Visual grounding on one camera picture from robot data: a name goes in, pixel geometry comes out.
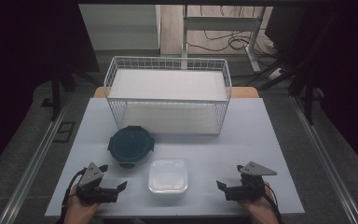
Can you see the white metal desk frame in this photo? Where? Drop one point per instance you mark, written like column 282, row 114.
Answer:
column 220, row 23

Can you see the metal floor rail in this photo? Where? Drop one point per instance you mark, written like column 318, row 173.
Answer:
column 34, row 161
column 326, row 161

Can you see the white square container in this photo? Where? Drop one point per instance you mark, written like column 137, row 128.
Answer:
column 167, row 175

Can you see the black floor plate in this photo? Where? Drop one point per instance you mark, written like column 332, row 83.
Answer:
column 64, row 132

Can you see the white cabinet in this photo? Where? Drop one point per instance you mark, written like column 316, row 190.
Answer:
column 121, row 28

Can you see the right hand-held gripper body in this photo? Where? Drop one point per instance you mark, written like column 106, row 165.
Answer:
column 250, row 188

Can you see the dark curtain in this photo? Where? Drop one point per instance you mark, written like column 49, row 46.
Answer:
column 345, row 62
column 18, row 62

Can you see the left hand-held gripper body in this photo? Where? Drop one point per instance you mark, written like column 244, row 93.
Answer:
column 90, row 177

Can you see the person's left hand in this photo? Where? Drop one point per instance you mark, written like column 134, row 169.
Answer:
column 79, row 211

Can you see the person's right hand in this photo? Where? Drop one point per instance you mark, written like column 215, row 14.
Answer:
column 261, row 211

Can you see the round dark blue lidded container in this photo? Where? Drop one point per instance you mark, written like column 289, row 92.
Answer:
column 130, row 145

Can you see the black stand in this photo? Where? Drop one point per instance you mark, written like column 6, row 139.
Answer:
column 56, row 93
column 307, row 93

